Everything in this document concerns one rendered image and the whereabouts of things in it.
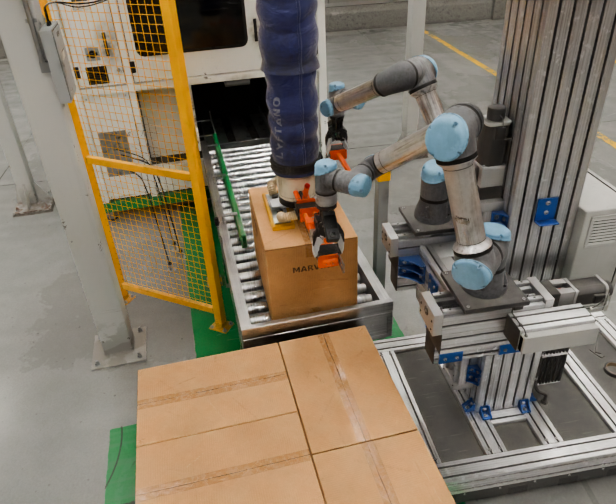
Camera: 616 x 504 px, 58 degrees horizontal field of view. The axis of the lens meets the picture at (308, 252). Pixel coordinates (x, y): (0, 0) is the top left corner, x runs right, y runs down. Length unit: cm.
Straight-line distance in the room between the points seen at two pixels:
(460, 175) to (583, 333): 73
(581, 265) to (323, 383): 106
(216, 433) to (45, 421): 128
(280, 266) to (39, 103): 125
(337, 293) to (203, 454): 91
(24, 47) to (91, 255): 102
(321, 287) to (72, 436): 145
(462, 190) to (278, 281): 105
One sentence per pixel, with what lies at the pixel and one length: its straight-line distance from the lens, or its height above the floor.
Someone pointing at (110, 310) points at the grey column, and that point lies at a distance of 322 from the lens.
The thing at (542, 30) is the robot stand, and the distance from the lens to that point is 183.
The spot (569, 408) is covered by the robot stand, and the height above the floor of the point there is 21.
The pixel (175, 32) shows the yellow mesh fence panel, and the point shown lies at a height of 169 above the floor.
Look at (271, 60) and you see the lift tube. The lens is 224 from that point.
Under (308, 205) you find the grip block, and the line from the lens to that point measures 230.
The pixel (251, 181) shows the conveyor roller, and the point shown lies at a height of 55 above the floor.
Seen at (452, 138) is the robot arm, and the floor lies 162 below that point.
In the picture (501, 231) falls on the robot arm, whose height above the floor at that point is 127.
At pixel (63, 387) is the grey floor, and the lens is 335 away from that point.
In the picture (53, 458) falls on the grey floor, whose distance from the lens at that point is 303.
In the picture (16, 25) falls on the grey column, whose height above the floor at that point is 179.
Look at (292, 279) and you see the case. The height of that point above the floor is 78.
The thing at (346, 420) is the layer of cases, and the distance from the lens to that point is 214.
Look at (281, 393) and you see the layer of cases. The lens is 224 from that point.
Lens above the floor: 218
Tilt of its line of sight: 33 degrees down
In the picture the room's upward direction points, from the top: 3 degrees counter-clockwise
